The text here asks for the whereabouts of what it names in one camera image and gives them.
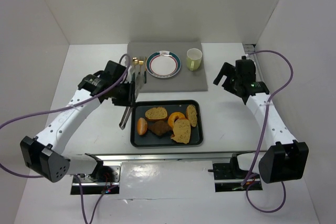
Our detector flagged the bread slice right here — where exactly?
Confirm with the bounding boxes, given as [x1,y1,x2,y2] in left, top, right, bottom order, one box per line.
[186,104,197,127]

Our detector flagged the green handled gold fork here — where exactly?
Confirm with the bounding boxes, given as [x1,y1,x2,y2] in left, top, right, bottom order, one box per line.
[143,57,147,84]

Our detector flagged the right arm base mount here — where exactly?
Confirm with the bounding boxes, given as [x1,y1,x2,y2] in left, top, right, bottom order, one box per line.
[208,156,262,193]

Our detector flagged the purple cable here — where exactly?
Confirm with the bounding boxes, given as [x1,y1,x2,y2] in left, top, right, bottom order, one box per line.
[241,49,293,213]
[0,53,132,224]

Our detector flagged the orange glazed donut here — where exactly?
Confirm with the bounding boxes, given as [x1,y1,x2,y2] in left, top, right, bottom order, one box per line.
[167,112,185,129]

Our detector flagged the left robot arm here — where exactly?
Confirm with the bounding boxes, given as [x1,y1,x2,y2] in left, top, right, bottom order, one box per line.
[20,61,143,183]

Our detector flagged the large front bread slice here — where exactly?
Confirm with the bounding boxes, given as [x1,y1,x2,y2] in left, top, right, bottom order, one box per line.
[171,118,191,144]

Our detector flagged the light green mug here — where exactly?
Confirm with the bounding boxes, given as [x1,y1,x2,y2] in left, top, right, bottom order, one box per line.
[186,48,203,71]

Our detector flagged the white plate green red rim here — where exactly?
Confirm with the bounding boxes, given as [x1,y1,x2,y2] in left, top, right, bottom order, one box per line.
[146,50,182,79]

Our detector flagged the aluminium rail front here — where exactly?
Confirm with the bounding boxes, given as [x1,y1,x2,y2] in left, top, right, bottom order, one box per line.
[94,151,252,162]

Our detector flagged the metal tongs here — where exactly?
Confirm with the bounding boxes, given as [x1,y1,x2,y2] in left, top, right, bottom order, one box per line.
[119,74,144,130]

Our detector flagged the aluminium rail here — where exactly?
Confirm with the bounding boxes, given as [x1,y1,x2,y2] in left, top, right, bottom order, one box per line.
[243,44,264,81]
[94,151,252,162]

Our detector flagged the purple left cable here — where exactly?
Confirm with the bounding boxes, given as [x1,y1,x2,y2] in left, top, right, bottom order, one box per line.
[0,53,132,224]

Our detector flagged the black baking tray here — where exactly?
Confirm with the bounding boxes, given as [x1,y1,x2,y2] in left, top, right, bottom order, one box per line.
[130,100,203,148]

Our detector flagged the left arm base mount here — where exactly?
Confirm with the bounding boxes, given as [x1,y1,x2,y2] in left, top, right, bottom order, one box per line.
[70,161,121,195]

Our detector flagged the bread slice upper left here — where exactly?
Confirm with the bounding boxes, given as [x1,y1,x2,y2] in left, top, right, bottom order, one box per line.
[145,107,169,121]

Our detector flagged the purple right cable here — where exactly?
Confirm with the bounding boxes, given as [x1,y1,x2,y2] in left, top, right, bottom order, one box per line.
[241,49,293,213]

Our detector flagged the aluminium rail right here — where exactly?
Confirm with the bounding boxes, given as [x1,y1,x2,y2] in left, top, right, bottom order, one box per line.
[243,44,264,81]

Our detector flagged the round orange bun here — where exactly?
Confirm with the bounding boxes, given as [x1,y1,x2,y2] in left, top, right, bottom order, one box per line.
[136,118,148,136]

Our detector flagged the grey placemat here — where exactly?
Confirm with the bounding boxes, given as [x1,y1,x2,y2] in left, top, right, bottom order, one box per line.
[127,40,208,93]

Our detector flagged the brown chocolate croissant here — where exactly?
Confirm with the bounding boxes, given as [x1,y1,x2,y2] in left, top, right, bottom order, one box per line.
[148,121,172,137]

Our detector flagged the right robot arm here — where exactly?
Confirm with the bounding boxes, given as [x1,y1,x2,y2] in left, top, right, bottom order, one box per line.
[213,57,309,184]

